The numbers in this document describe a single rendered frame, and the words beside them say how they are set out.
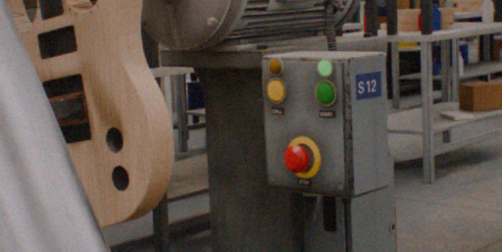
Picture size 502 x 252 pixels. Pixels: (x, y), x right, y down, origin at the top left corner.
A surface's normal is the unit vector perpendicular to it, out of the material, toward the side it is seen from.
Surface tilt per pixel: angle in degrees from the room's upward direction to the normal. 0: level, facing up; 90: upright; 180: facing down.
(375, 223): 90
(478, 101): 90
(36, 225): 58
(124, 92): 89
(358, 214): 90
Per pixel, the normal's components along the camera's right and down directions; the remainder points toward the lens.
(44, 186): 0.53, -0.49
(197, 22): -0.59, 0.24
